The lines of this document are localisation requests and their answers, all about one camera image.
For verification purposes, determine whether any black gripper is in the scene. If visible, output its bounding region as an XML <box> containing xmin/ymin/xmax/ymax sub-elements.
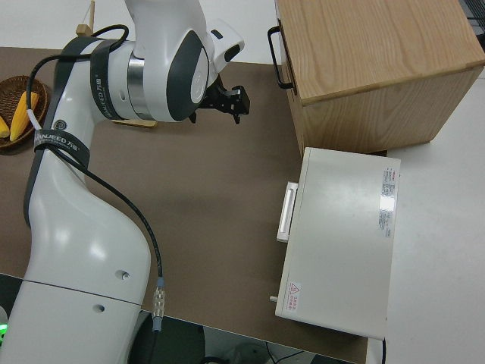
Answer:
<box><xmin>199</xmin><ymin>77</ymin><xmax>252</xmax><ymax>126</ymax></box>

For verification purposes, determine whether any brown table mat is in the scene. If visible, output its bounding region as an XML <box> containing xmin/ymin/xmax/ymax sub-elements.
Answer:
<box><xmin>0</xmin><ymin>45</ymin><xmax>371</xmax><ymax>364</ymax></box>

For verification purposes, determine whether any wooden cabinet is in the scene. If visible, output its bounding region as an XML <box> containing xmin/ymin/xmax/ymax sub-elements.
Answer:
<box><xmin>275</xmin><ymin>0</ymin><xmax>485</xmax><ymax>155</ymax></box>

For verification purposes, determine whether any wooden mug tree stand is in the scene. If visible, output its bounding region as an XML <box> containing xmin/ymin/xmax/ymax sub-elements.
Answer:
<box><xmin>74</xmin><ymin>0</ymin><xmax>158</xmax><ymax>130</ymax></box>

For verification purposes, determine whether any white toaster oven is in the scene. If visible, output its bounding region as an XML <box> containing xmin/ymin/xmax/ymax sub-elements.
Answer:
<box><xmin>269</xmin><ymin>146</ymin><xmax>402</xmax><ymax>340</ymax></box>

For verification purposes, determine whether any brown wicker basket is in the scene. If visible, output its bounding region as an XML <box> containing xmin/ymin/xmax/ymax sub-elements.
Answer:
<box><xmin>0</xmin><ymin>75</ymin><xmax>51</xmax><ymax>153</ymax></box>

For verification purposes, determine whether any black cabinet handle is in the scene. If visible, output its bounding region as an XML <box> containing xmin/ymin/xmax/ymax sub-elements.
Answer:
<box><xmin>267</xmin><ymin>26</ymin><xmax>295</xmax><ymax>89</ymax></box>

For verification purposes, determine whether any silver oven door handle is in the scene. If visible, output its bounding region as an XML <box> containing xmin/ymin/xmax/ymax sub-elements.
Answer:
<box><xmin>276</xmin><ymin>181</ymin><xmax>299</xmax><ymax>244</ymax></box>

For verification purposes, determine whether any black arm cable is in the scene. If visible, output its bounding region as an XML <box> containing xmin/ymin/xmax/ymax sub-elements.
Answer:
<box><xmin>25</xmin><ymin>24</ymin><xmax>168</xmax><ymax>334</ymax></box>

